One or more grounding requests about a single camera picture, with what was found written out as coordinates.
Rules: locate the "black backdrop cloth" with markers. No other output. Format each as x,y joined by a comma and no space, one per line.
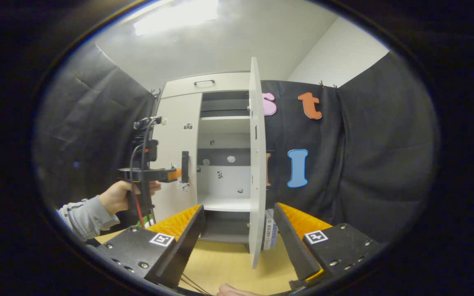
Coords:
377,164
89,123

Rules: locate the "white upright box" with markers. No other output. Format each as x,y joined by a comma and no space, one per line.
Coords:
268,234

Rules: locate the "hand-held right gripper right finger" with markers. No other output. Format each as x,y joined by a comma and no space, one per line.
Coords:
292,246

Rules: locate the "beige cabinet drawer front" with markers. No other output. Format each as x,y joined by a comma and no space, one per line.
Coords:
179,88

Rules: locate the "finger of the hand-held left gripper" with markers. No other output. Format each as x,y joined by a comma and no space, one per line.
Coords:
174,174

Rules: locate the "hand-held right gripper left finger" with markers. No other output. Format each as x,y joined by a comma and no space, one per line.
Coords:
187,246

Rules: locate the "beige double-door shoe cabinet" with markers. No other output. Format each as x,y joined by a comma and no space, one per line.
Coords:
224,139

